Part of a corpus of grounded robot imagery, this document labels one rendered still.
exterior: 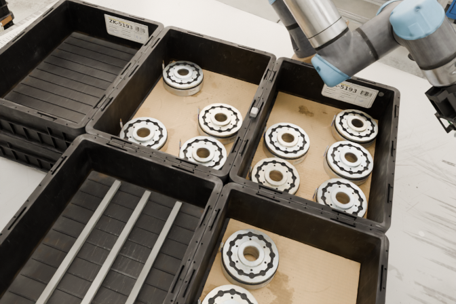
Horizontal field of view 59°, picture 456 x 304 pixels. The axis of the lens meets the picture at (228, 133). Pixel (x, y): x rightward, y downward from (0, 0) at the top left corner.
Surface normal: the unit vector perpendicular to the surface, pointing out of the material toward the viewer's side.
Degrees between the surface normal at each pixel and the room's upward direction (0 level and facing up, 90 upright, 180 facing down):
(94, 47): 0
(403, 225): 0
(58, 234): 0
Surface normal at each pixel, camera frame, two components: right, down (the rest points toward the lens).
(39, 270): 0.08, -0.66
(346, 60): -0.11, 0.30
